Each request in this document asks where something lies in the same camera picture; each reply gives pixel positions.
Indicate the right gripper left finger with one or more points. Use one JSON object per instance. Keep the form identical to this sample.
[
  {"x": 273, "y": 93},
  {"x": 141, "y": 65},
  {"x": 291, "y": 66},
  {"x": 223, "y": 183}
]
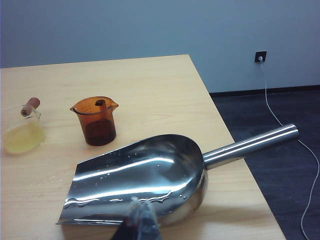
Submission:
[{"x": 128, "y": 225}]

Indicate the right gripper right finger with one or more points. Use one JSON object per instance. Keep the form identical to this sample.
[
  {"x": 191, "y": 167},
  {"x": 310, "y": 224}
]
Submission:
[{"x": 150, "y": 225}]

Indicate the amber measuring cup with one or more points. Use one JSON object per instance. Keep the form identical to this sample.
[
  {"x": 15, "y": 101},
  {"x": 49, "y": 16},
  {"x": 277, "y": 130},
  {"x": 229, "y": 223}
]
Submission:
[{"x": 100, "y": 130}]

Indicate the silver foil bag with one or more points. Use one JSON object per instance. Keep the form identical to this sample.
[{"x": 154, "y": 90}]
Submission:
[{"x": 150, "y": 175}]

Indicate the black wall baseboard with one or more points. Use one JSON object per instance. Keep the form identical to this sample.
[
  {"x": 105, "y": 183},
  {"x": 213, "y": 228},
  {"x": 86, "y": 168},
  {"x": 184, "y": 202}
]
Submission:
[{"x": 287, "y": 89}]

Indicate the black wall socket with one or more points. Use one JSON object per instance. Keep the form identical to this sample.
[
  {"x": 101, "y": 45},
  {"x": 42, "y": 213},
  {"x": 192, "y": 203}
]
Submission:
[{"x": 257, "y": 53}]

